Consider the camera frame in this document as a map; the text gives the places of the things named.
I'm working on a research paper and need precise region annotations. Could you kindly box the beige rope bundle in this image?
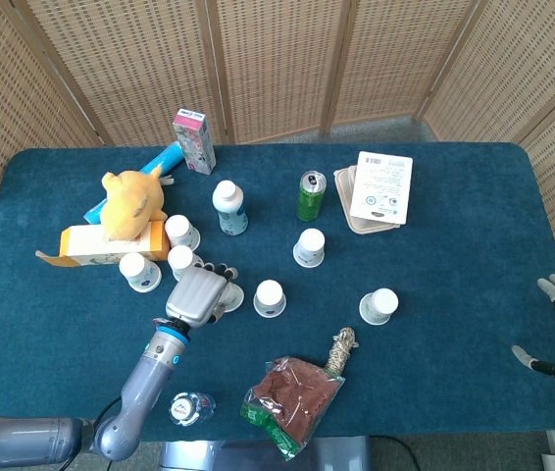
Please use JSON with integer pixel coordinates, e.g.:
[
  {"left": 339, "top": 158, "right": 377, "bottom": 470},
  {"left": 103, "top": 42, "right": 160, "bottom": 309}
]
[{"left": 324, "top": 327, "right": 360, "bottom": 380}]

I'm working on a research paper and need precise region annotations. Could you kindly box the white capped pale blue bottle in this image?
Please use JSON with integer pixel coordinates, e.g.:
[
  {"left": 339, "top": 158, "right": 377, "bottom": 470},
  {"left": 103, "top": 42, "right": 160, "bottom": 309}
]
[{"left": 211, "top": 180, "right": 250, "bottom": 236}]

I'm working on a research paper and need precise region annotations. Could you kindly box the white printed card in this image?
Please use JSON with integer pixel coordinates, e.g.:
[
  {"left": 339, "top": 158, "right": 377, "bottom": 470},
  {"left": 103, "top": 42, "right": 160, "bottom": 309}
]
[{"left": 348, "top": 150, "right": 415, "bottom": 226}]

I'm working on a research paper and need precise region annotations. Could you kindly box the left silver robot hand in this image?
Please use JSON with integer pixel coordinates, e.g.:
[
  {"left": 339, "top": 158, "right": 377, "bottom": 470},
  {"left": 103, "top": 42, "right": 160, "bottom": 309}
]
[{"left": 165, "top": 262, "right": 239, "bottom": 329}]

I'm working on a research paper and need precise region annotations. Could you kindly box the beige takeaway container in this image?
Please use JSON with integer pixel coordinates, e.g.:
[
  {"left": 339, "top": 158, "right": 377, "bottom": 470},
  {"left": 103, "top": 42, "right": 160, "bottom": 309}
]
[{"left": 332, "top": 165, "right": 405, "bottom": 235}]

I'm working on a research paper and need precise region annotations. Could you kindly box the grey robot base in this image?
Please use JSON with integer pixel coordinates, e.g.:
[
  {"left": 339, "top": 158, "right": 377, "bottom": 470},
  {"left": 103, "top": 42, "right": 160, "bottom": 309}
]
[{"left": 159, "top": 436, "right": 372, "bottom": 471}]

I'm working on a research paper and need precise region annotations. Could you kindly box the white floral paper cup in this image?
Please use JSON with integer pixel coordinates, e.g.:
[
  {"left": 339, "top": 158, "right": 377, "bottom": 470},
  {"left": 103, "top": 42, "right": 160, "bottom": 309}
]
[
  {"left": 358, "top": 288, "right": 399, "bottom": 327},
  {"left": 164, "top": 214, "right": 201, "bottom": 249},
  {"left": 252, "top": 279, "right": 287, "bottom": 319},
  {"left": 216, "top": 284, "right": 246, "bottom": 314},
  {"left": 292, "top": 228, "right": 327, "bottom": 269},
  {"left": 167, "top": 244, "right": 205, "bottom": 284}
]

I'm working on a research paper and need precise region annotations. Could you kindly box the upside-down white paper cup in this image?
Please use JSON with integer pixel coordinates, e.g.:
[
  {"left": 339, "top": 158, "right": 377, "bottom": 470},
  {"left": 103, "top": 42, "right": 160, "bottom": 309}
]
[{"left": 119, "top": 252, "right": 163, "bottom": 293}]

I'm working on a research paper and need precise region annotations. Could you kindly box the woven rattan folding screen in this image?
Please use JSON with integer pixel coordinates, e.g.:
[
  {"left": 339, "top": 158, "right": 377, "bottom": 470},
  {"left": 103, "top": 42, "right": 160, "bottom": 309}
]
[{"left": 0, "top": 0, "right": 555, "bottom": 279}]

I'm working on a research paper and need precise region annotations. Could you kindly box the light blue roll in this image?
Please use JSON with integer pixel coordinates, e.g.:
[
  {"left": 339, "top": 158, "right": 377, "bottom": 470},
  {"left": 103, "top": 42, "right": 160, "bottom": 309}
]
[{"left": 83, "top": 140, "right": 183, "bottom": 225}]

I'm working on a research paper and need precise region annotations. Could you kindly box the tall floral pink carton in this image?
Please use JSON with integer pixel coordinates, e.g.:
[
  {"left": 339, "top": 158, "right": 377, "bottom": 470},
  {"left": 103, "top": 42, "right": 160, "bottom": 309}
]
[{"left": 172, "top": 108, "right": 218, "bottom": 176}]

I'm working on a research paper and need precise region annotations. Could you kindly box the orange white tissue box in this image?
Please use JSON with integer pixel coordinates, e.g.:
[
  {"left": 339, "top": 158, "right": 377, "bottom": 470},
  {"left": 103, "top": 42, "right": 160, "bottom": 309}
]
[{"left": 34, "top": 219, "right": 171, "bottom": 269}]

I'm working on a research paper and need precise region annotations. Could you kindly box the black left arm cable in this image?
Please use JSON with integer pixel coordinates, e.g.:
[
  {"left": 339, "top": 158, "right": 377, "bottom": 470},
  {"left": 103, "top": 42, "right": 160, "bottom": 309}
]
[{"left": 59, "top": 397, "right": 125, "bottom": 470}]

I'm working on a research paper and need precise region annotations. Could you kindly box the clear plastic water bottle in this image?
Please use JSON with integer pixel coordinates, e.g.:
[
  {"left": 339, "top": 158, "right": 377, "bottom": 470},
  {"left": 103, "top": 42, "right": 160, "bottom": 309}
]
[{"left": 168, "top": 391, "right": 218, "bottom": 428}]

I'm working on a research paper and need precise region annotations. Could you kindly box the yellow plush toy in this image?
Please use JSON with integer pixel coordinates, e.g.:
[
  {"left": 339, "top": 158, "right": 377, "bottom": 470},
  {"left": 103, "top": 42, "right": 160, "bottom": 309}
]
[{"left": 99, "top": 164, "right": 170, "bottom": 242}]

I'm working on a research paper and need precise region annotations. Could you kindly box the green drink can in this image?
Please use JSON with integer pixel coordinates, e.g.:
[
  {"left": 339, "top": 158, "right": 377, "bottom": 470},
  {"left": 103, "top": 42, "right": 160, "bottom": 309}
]
[{"left": 296, "top": 170, "right": 328, "bottom": 223}]

